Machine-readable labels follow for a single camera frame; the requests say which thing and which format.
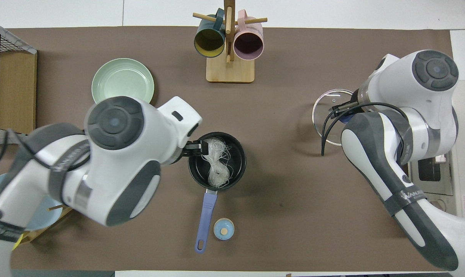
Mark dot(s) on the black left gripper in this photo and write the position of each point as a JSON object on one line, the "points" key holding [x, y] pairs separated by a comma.
{"points": [[188, 149]]}

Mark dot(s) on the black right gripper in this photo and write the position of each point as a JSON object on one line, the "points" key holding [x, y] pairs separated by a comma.
{"points": [[353, 104]]}

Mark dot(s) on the glass lid with blue knob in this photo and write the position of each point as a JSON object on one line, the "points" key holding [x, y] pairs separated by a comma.
{"points": [[324, 115]]}

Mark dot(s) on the white vermicelli bundle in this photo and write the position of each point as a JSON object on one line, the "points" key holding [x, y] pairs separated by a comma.
{"points": [[217, 173]]}

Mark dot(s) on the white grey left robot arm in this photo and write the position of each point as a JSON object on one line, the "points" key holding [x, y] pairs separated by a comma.
{"points": [[120, 154]]}

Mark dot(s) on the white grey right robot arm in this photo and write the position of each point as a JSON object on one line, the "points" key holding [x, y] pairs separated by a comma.
{"points": [[409, 96]]}

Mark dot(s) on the pale green plate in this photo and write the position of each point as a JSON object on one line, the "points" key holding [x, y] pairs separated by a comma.
{"points": [[120, 77]]}

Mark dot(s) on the light blue plate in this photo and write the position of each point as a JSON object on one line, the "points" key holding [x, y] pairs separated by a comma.
{"points": [[44, 215]]}

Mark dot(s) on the wooden plate rack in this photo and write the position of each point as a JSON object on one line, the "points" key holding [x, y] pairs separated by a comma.
{"points": [[36, 232]]}

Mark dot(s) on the yellow plate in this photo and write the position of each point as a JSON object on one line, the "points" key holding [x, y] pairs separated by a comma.
{"points": [[17, 241]]}

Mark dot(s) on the brown table mat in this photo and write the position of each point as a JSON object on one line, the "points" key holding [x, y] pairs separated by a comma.
{"points": [[294, 173]]}

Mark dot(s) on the wooden mug tree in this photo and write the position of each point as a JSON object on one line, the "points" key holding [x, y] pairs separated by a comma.
{"points": [[230, 71]]}

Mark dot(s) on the small blue jar cork stopper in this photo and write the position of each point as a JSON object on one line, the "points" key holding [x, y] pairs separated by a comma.
{"points": [[224, 229]]}

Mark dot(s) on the dark teal mug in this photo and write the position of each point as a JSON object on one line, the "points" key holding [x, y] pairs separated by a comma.
{"points": [[209, 40]]}

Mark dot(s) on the pink mug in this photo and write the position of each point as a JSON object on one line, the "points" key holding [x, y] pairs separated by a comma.
{"points": [[249, 44]]}

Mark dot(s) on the beige toaster oven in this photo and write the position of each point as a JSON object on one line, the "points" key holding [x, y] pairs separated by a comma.
{"points": [[432, 173]]}

